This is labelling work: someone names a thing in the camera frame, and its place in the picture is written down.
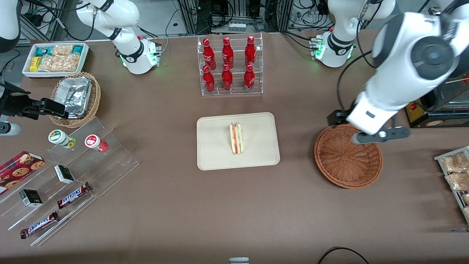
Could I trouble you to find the light wicker basket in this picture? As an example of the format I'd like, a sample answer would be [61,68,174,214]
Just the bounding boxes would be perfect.
[49,72,101,129]

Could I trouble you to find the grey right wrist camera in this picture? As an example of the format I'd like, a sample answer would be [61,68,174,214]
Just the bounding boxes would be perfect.
[0,123,23,136]

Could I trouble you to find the red lid yoghurt cup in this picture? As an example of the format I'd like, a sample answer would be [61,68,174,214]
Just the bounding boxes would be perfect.
[85,135,109,153]

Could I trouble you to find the clear acrylic stepped shelf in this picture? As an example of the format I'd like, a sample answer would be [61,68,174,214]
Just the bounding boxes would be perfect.
[0,117,140,247]

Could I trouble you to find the green lid yoghurt cup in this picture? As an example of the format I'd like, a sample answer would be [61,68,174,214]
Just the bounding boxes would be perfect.
[48,129,77,149]

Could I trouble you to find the black table cable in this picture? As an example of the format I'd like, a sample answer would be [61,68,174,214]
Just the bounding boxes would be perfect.
[317,247,371,264]

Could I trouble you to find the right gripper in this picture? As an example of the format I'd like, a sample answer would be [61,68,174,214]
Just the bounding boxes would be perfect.
[0,81,70,121]

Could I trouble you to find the small black carton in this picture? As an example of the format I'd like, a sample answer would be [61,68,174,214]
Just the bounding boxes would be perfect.
[54,165,75,185]
[19,189,44,208]

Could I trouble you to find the beige plastic tray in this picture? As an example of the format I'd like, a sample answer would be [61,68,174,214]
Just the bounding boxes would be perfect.
[196,112,281,171]

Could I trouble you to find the clear nut snack bag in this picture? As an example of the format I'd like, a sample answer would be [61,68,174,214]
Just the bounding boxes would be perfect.
[38,54,81,73]
[51,44,75,56]

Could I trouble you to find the metal wire rack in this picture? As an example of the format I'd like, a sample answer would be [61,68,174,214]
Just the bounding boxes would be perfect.
[434,146,469,224]

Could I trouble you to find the red cookie box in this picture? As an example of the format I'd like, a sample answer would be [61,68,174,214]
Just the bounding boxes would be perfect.
[0,151,46,195]

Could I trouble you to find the aluminium frame rack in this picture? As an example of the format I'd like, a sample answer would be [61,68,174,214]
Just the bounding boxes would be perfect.
[177,0,294,34]

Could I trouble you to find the brown wicker basket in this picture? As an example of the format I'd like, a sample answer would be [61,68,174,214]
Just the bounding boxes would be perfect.
[314,124,384,190]

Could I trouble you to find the Snickers chocolate bar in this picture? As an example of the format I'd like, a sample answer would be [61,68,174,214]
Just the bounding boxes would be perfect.
[57,182,92,210]
[20,211,60,240]

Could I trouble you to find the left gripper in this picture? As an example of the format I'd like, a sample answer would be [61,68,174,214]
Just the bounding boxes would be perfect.
[327,89,399,135]

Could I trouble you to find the triangular sandwich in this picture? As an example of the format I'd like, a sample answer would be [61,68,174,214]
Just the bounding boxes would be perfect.
[229,122,244,155]

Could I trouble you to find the black oven machine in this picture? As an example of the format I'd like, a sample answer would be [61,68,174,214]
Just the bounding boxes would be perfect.
[405,71,469,129]

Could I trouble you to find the red cola bottle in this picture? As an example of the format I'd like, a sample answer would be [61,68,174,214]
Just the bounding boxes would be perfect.
[221,64,234,91]
[222,37,235,70]
[202,65,216,93]
[243,64,256,92]
[244,36,257,69]
[202,38,217,70]

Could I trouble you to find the white plastic bin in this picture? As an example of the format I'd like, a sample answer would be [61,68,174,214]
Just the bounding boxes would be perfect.
[22,42,90,79]

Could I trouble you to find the clear acrylic bottle rack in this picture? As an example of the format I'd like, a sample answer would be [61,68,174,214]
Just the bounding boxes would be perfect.
[197,32,264,97]

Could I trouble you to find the aluminium foil tray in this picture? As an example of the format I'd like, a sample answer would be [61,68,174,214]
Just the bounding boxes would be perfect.
[55,77,93,119]

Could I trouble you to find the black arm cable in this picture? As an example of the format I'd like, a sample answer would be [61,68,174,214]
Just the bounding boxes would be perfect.
[336,0,378,113]

